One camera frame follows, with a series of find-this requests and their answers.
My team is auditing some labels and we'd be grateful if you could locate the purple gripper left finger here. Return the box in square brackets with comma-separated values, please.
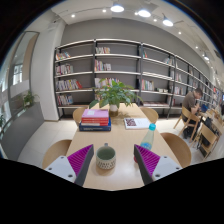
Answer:
[45, 145, 94, 186]

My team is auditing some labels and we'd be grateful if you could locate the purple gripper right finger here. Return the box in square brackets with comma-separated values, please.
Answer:
[134, 145, 182, 185]

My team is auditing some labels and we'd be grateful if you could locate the clear plastic water bottle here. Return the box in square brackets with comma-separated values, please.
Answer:
[140, 123, 156, 150]

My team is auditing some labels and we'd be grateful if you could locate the wooden chair near left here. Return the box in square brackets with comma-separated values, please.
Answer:
[42, 139, 71, 169]

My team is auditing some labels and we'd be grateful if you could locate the wooden chair near right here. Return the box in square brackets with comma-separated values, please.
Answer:
[162, 132, 191, 168]

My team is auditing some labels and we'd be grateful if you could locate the green patterned ceramic mug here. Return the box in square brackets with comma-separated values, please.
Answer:
[96, 143, 116, 170]

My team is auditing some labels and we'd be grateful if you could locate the dark blue bottom book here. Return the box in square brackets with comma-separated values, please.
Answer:
[79, 118, 111, 131]

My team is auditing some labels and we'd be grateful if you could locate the red middle book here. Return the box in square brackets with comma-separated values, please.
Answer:
[81, 118, 109, 126]

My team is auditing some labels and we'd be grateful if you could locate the white open magazine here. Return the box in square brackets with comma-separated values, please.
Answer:
[124, 118, 150, 129]

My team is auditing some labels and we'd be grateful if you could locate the wooden chair far right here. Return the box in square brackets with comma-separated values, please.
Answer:
[141, 107, 159, 123]

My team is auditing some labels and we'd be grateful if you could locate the long wooden table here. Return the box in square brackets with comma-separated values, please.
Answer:
[64, 102, 183, 192]

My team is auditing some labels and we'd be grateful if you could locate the wooden chair far left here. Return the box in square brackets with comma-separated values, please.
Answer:
[73, 107, 85, 124]

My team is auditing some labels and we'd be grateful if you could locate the pink top book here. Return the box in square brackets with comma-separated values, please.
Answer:
[82, 109, 109, 118]

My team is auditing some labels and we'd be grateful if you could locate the wooden folding chair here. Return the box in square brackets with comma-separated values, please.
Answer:
[174, 107, 200, 140]
[192, 125, 218, 157]

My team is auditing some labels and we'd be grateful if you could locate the seated person in brown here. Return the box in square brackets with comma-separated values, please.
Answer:
[182, 88, 203, 139]

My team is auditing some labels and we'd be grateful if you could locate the green potted plant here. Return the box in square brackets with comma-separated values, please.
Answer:
[89, 81, 143, 116]

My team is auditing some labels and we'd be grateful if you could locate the small plant on ledge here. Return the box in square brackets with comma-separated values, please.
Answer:
[23, 91, 38, 108]

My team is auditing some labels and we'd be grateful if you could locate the grey wall bookshelf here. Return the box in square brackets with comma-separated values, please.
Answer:
[54, 39, 224, 118]

